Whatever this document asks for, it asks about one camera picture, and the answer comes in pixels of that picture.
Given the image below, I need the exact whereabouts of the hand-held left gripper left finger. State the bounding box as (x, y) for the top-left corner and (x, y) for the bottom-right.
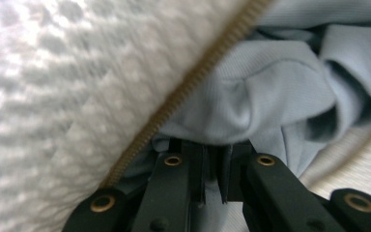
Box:
(131, 138), (207, 232)

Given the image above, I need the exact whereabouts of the light blue cloth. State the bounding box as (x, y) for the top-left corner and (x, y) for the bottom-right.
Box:
(119, 0), (371, 232)

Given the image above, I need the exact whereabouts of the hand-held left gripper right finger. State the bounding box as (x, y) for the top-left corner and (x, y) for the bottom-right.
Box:
(216, 141), (346, 232)

